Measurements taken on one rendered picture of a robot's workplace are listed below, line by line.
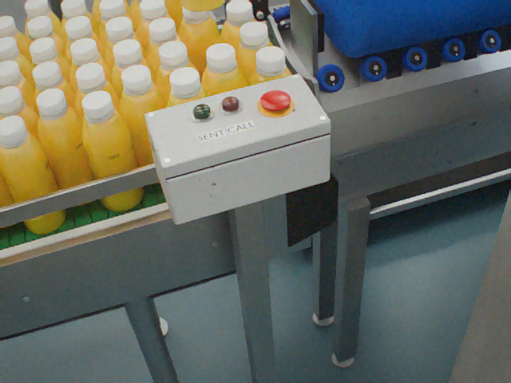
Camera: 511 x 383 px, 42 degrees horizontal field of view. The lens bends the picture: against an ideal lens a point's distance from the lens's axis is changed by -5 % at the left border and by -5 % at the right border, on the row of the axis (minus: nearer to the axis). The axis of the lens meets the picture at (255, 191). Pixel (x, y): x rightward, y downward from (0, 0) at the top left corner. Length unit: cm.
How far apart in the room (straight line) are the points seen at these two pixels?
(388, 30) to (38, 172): 54
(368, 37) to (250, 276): 39
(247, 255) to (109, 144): 24
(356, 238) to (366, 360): 54
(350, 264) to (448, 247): 69
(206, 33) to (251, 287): 39
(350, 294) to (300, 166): 77
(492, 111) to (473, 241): 93
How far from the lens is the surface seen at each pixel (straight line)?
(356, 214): 136
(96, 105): 90
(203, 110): 81
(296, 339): 190
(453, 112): 122
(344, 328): 168
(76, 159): 97
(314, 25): 109
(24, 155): 92
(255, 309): 108
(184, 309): 198
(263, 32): 98
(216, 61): 94
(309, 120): 80
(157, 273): 107
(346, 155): 117
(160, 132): 81
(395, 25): 104
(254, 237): 94
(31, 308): 109
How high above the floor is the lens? 162
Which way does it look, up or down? 46 degrees down
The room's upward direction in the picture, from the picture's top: 5 degrees counter-clockwise
